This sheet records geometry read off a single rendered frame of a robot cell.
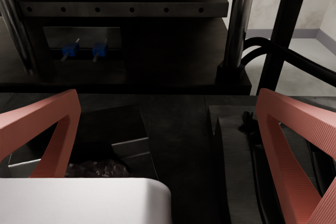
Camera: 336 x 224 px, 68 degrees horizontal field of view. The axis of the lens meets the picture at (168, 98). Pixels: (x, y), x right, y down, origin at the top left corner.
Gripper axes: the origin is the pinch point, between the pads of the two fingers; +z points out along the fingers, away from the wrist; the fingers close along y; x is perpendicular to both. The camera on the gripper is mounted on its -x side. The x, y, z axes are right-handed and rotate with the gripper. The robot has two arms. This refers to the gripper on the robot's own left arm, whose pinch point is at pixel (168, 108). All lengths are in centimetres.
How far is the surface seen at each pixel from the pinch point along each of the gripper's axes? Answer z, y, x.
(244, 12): 67, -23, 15
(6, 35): 109, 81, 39
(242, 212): 12.3, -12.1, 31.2
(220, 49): 93, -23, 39
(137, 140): 25.8, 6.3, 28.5
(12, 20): 71, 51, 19
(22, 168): 19.8, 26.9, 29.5
